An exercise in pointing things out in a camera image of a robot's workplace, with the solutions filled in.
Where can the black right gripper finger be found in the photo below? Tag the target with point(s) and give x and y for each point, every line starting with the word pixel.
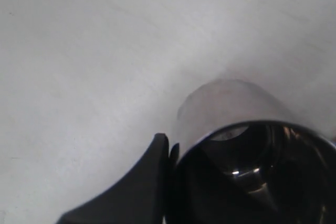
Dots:
pixel 138 197

